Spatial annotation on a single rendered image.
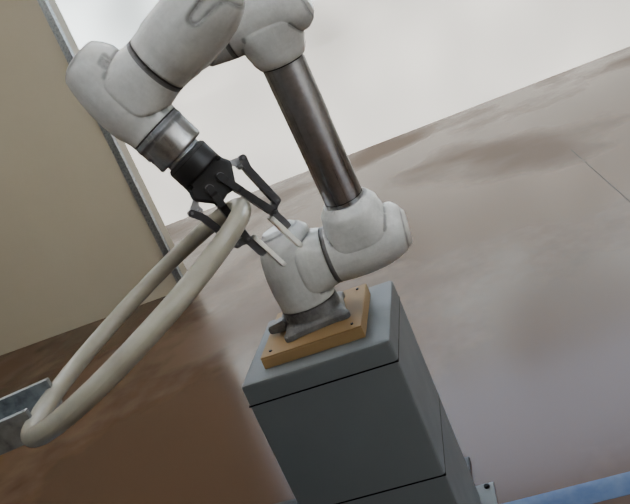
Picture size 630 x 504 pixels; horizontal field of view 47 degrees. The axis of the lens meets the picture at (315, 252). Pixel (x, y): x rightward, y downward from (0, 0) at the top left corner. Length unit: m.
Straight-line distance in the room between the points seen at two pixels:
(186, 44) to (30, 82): 5.39
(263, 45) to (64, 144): 4.88
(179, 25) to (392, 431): 1.16
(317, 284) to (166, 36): 0.93
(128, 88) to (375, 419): 1.08
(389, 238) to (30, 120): 5.00
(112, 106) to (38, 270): 5.78
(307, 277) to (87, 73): 0.89
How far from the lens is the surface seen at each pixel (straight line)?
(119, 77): 1.10
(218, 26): 1.06
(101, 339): 1.36
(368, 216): 1.75
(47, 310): 6.97
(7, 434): 1.21
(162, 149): 1.11
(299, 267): 1.80
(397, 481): 1.94
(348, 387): 1.79
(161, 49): 1.07
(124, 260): 6.48
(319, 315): 1.85
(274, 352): 1.85
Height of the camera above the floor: 1.50
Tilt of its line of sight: 15 degrees down
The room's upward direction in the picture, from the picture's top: 23 degrees counter-clockwise
